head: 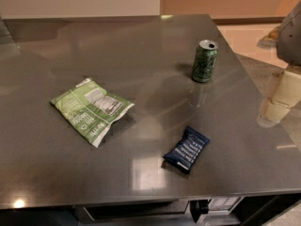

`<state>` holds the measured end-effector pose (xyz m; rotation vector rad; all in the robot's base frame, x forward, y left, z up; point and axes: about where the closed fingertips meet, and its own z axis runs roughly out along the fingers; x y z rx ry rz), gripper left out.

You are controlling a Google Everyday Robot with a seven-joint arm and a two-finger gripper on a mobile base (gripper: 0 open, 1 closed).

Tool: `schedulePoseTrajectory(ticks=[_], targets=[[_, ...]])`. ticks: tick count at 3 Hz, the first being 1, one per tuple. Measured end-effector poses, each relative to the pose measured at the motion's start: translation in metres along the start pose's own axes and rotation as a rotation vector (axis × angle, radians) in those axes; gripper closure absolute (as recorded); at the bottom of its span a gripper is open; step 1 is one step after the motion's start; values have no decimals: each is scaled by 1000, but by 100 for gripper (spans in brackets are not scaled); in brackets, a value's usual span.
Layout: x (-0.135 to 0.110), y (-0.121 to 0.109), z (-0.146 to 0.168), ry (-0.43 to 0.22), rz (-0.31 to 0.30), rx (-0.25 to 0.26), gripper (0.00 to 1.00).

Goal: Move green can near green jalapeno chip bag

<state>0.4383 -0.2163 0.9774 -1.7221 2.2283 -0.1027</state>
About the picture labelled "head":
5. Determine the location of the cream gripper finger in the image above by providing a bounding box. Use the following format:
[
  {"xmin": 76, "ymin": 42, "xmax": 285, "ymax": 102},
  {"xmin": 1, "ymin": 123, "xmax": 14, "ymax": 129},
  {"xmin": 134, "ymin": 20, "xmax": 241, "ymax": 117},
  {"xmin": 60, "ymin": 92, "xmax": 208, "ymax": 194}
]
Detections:
[{"xmin": 263, "ymin": 66, "xmax": 301, "ymax": 122}]

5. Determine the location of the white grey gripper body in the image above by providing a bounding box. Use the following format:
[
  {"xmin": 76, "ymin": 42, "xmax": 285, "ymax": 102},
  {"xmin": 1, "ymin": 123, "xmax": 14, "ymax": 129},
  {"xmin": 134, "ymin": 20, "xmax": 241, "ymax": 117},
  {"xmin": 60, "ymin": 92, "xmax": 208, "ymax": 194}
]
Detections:
[{"xmin": 277, "ymin": 1, "xmax": 301, "ymax": 66}]

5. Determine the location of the green soda can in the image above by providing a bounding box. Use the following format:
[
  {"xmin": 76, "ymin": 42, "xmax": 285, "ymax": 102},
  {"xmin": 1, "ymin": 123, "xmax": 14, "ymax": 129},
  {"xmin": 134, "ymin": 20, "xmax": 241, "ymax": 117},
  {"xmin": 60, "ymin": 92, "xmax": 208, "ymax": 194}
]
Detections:
[{"xmin": 192, "ymin": 40, "xmax": 218, "ymax": 83}]

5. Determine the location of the blue snack bag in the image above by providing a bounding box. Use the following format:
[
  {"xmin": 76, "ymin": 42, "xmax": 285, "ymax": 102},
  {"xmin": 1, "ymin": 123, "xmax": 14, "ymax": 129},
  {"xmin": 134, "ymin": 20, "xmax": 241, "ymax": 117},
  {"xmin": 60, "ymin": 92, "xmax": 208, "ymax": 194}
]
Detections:
[{"xmin": 163, "ymin": 126, "xmax": 210, "ymax": 174}]

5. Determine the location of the green jalapeno chip bag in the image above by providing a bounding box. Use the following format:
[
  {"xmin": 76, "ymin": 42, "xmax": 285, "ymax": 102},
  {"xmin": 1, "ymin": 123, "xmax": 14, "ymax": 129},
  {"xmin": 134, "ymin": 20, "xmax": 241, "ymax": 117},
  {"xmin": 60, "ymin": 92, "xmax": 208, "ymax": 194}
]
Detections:
[{"xmin": 50, "ymin": 78, "xmax": 134, "ymax": 148}]

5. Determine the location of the yellow object on floor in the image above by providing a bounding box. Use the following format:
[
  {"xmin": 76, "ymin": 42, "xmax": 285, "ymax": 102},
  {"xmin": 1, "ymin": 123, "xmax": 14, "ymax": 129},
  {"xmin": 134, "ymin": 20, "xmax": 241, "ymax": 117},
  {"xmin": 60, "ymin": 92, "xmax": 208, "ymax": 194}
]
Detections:
[{"xmin": 263, "ymin": 25, "xmax": 280, "ymax": 42}]

